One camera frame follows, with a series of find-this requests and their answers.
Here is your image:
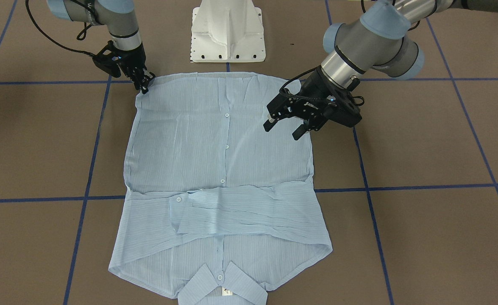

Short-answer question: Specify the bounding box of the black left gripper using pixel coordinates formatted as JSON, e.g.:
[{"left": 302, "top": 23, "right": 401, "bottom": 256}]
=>
[{"left": 264, "top": 66, "right": 350, "bottom": 140}]

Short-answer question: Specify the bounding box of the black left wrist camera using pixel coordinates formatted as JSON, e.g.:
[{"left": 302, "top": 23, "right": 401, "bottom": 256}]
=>
[{"left": 323, "top": 92, "right": 365, "bottom": 128}]

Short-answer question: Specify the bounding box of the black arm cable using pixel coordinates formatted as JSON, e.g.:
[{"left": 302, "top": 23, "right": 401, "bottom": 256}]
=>
[
  {"left": 25, "top": 0, "right": 101, "bottom": 58},
  {"left": 281, "top": 64, "right": 321, "bottom": 92}
]

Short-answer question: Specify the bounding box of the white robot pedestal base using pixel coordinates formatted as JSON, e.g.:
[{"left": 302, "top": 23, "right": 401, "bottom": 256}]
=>
[{"left": 189, "top": 0, "right": 266, "bottom": 63}]

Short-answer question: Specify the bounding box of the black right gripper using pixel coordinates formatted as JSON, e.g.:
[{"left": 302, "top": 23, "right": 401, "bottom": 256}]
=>
[{"left": 115, "top": 43, "right": 156, "bottom": 94}]

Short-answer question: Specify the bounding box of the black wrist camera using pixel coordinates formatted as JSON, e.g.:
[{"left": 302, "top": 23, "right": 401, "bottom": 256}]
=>
[
  {"left": 92, "top": 40, "right": 121, "bottom": 78},
  {"left": 323, "top": 92, "right": 365, "bottom": 128}
]

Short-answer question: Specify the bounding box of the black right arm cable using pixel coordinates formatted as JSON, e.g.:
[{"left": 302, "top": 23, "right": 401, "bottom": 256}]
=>
[{"left": 25, "top": 0, "right": 101, "bottom": 58}]

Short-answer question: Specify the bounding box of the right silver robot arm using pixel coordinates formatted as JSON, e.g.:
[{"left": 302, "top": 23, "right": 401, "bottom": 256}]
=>
[{"left": 47, "top": 0, "right": 156, "bottom": 94}]

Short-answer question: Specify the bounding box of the light blue button-up shirt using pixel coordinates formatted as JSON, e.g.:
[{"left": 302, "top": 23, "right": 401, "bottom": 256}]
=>
[{"left": 108, "top": 72, "right": 332, "bottom": 305}]

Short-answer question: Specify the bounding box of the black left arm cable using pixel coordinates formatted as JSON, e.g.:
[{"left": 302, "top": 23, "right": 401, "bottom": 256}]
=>
[{"left": 281, "top": 64, "right": 321, "bottom": 92}]

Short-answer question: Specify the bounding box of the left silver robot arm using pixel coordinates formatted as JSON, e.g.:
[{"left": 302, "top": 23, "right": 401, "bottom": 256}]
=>
[{"left": 264, "top": 0, "right": 498, "bottom": 140}]

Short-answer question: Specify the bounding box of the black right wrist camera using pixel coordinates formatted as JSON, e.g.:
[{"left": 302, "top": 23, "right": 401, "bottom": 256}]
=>
[{"left": 92, "top": 40, "right": 121, "bottom": 78}]

